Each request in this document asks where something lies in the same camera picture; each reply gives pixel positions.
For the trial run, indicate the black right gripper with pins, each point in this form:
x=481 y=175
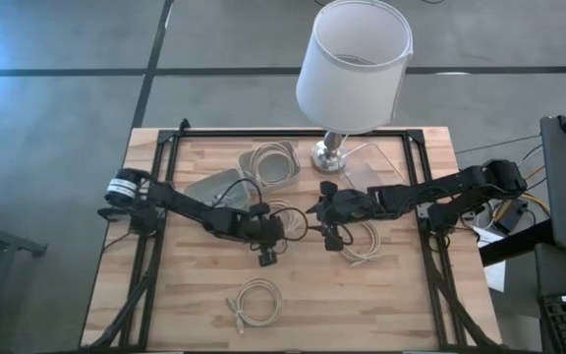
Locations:
x=347 y=206

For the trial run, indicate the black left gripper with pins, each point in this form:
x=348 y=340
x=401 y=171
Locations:
x=263 y=228

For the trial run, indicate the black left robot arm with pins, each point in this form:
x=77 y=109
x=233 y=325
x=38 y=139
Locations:
x=189 y=204

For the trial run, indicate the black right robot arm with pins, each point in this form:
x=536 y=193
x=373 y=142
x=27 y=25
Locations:
x=440 y=189

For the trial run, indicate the small white connector piece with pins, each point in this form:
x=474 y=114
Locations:
x=221 y=199

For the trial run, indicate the silver table lamp white shade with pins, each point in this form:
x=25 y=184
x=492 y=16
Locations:
x=352 y=98

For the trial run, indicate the white paper sheet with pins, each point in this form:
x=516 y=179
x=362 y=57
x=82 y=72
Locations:
x=488 y=237
x=495 y=276

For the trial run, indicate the black power brick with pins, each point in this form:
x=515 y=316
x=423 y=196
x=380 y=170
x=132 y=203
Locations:
x=511 y=216

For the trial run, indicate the black metal stand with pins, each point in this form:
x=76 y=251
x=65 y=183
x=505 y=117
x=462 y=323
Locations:
x=8 y=241

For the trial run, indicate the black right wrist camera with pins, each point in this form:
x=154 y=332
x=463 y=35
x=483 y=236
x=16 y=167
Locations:
x=333 y=244

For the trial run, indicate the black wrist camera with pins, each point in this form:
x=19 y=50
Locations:
x=266 y=258
x=333 y=244

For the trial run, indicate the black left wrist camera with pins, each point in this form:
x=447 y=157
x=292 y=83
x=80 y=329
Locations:
x=266 y=258

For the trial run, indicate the black aluminium rig frame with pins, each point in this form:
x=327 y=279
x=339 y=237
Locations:
x=263 y=133

